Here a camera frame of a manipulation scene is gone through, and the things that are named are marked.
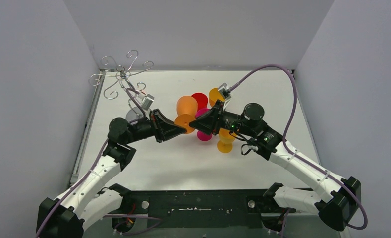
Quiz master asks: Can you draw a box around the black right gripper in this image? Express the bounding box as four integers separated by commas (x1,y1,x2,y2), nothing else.
190,99,256,137

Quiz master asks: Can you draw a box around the pink wine glass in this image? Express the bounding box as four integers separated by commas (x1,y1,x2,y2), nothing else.
195,108,213,141

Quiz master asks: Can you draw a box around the red wine glass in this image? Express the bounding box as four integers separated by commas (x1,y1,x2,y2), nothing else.
191,92,209,111

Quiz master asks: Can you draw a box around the orange wine glass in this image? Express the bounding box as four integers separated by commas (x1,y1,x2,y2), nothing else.
174,96,198,134

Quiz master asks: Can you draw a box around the yellow wine glass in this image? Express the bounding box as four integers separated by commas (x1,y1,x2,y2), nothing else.
217,128,235,153
209,88,224,107

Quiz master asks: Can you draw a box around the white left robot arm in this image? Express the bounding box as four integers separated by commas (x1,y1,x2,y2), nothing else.
35,109,187,238

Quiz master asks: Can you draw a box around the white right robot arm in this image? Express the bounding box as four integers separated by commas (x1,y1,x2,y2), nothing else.
189,101,361,231

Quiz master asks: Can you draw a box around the chrome wine glass rack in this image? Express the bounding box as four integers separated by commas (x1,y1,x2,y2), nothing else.
100,50,154,124

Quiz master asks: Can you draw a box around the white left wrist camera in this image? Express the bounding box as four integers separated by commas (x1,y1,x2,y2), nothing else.
137,93,155,111

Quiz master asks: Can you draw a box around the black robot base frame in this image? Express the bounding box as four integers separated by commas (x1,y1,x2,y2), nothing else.
111,189,295,235

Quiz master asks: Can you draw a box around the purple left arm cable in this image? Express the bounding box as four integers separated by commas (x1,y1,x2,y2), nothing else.
34,87,163,238

